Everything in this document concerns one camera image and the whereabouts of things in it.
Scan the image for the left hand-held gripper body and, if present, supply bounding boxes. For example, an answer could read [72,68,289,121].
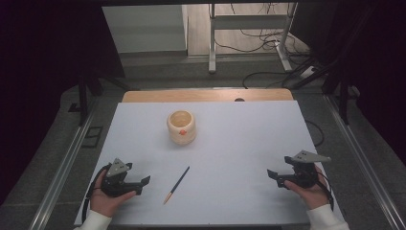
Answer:
[101,157,139,197]

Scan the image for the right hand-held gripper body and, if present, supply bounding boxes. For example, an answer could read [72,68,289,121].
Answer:
[282,149,332,190]

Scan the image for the dark blue pencil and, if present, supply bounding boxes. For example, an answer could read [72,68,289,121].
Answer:
[163,165,192,206]

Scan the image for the cream cup with red mark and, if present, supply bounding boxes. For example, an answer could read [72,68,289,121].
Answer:
[166,109,197,147]

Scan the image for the person's left hand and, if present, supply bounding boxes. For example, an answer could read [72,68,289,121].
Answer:
[90,173,138,219]

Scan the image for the person's right hand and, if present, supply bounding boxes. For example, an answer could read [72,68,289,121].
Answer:
[283,164,330,211]

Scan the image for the white table mat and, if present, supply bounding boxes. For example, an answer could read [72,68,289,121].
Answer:
[73,101,348,228]

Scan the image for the black metal stand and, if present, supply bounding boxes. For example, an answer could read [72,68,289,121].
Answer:
[289,47,352,126]
[67,71,130,127]

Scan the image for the wooden table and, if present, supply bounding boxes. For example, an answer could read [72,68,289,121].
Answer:
[122,88,295,104]

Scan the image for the white power strip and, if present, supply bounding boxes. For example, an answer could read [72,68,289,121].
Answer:
[299,64,318,80]

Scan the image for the dark curtain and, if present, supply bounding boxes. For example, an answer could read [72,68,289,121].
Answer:
[289,0,406,168]
[0,0,126,206]

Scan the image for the white cabinet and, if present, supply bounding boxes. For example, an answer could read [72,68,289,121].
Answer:
[101,4,190,55]

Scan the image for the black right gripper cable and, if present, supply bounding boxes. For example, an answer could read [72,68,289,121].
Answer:
[313,170,335,213]

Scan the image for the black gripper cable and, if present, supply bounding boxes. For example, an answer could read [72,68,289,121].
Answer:
[80,164,111,225]
[313,170,335,213]

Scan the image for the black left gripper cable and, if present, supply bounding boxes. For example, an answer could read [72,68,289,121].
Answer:
[80,164,111,225]

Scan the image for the black cable beside table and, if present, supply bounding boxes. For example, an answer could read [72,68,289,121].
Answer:
[304,119,326,149]

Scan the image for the black floor bracket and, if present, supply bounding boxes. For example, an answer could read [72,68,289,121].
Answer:
[80,126,104,149]

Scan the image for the aluminium rail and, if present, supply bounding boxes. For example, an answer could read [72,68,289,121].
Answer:
[34,104,98,230]
[323,93,406,230]

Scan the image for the tangled black floor cables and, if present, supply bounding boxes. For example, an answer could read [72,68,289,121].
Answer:
[213,2,311,56]

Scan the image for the white metal desk frame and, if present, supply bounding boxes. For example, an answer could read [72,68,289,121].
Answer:
[207,2,299,75]

